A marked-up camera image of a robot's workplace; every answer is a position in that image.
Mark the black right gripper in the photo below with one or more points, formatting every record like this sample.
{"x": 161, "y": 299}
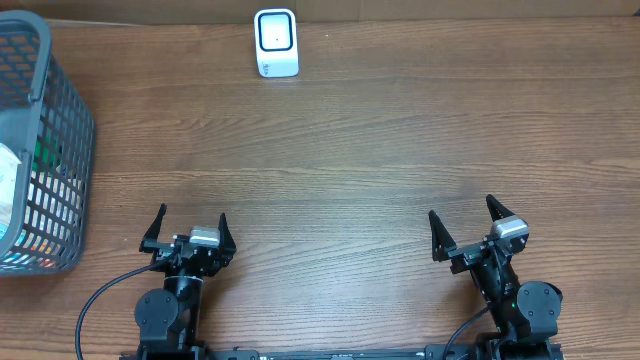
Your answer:
{"x": 445, "y": 247}

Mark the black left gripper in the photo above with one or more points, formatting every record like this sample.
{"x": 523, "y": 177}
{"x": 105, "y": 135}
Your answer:
{"x": 163, "y": 256}

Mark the beige clear pouch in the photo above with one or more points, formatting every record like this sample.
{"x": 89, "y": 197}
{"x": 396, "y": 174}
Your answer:
{"x": 9, "y": 164}

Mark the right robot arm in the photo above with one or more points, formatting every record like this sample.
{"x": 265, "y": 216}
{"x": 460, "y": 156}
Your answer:
{"x": 519, "y": 318}

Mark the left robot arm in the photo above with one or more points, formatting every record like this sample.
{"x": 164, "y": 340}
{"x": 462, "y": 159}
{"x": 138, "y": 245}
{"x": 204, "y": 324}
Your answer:
{"x": 168, "y": 317}

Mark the white barcode scanner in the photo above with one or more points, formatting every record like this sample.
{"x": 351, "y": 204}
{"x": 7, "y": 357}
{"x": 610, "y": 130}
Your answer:
{"x": 275, "y": 33}

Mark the grey plastic mesh basket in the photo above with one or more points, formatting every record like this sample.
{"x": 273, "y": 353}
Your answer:
{"x": 47, "y": 125}

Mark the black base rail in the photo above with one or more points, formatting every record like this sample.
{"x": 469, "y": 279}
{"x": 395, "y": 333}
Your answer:
{"x": 340, "y": 355}

